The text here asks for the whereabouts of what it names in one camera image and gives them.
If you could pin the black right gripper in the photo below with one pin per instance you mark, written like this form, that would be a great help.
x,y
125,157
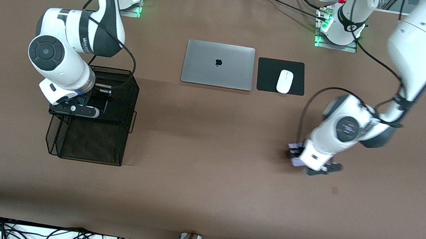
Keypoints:
x,y
98,98

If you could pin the lavender phone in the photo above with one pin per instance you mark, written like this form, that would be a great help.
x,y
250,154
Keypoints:
x,y
296,162

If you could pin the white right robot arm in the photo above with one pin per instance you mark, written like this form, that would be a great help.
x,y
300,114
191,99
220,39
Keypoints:
x,y
65,28

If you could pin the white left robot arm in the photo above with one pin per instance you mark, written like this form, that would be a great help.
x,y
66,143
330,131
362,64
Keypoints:
x,y
345,129

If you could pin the black mesh two-tier organizer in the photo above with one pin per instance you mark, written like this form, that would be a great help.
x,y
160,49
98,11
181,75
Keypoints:
x,y
89,139

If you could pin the white computer mouse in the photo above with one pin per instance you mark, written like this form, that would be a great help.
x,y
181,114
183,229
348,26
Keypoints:
x,y
285,81

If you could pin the black mouse pad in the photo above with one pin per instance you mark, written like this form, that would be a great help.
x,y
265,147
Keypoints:
x,y
269,75

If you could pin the silver laptop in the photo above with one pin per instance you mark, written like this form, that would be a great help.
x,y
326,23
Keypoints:
x,y
218,70

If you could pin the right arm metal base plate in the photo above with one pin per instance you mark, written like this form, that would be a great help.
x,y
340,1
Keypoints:
x,y
134,10

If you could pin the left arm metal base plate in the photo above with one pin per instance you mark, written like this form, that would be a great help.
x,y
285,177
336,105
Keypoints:
x,y
352,49

